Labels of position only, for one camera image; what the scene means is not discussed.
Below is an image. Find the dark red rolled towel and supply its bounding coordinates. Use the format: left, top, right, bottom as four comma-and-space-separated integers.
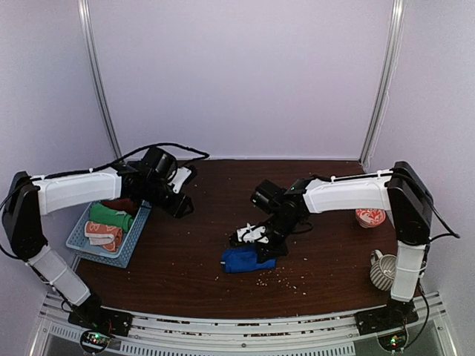
101, 198, 140, 216

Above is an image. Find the left aluminium frame post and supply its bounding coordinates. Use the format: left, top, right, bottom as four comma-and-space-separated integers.
77, 0, 122, 158

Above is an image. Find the green rolled towel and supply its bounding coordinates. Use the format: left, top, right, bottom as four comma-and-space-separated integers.
89, 203, 134, 233

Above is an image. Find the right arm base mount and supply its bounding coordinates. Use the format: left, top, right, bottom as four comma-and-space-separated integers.
354, 306, 419, 352

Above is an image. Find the orange white patterned bowl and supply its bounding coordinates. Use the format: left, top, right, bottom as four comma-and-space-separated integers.
355, 208, 386, 228

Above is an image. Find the grey striped mug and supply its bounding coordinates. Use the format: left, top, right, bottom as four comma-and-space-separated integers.
370, 249, 396, 291

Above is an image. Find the blue towel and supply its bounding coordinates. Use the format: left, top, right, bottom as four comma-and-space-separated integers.
220, 245, 276, 274

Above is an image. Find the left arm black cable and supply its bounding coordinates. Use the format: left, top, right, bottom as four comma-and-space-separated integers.
88, 142, 211, 171

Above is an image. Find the light blue plastic basket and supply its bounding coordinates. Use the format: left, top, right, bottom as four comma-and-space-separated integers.
66, 202, 151, 268

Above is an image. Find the front aluminium rail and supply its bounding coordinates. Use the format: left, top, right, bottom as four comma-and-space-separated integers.
26, 293, 461, 355

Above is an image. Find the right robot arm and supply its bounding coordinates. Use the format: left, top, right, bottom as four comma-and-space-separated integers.
237, 161, 459, 328

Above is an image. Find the orange bunny pattern towel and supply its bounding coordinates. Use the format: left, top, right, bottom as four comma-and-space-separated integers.
84, 221, 123, 253

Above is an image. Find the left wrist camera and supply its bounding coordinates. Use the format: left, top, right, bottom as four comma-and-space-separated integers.
169, 165, 197, 194

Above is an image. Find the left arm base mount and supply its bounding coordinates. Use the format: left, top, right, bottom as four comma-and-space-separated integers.
68, 308, 133, 355

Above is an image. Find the right aluminium frame post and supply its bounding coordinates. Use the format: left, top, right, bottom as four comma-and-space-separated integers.
358, 0, 406, 171

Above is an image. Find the aluminium frame post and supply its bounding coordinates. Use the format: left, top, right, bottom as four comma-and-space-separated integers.
77, 0, 122, 158
358, 0, 406, 171

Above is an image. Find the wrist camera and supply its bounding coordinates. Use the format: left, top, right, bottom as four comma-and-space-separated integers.
229, 223, 269, 247
169, 165, 197, 194

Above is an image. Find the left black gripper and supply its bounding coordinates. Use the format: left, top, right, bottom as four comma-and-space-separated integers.
143, 177, 194, 219

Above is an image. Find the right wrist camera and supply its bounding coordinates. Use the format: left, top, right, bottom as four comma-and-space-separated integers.
229, 223, 269, 247

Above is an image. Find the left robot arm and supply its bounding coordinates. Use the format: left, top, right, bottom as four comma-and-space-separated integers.
1, 143, 197, 329

